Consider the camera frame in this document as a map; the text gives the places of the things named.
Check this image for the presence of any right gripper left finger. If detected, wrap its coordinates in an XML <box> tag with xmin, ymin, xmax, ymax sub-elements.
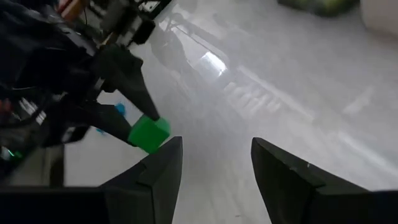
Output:
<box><xmin>101</xmin><ymin>136</ymin><xmax>183</xmax><ymax>224</ymax></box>

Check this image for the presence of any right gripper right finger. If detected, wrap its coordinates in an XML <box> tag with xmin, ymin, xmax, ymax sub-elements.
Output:
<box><xmin>251</xmin><ymin>136</ymin><xmax>376</xmax><ymax>224</ymax></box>

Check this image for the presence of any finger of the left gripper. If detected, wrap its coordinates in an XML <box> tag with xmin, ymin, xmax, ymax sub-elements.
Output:
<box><xmin>99</xmin><ymin>45</ymin><xmax>161</xmax><ymax>121</ymax></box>
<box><xmin>67</xmin><ymin>104</ymin><xmax>137</xmax><ymax>147</ymax></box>

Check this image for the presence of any green cube block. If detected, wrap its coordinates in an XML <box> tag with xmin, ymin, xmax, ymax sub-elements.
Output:
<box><xmin>127</xmin><ymin>114</ymin><xmax>172</xmax><ymax>154</ymax></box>

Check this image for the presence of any blue rectangular block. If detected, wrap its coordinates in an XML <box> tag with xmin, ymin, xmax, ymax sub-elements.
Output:
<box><xmin>95</xmin><ymin>103</ymin><xmax>126</xmax><ymax>135</ymax></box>

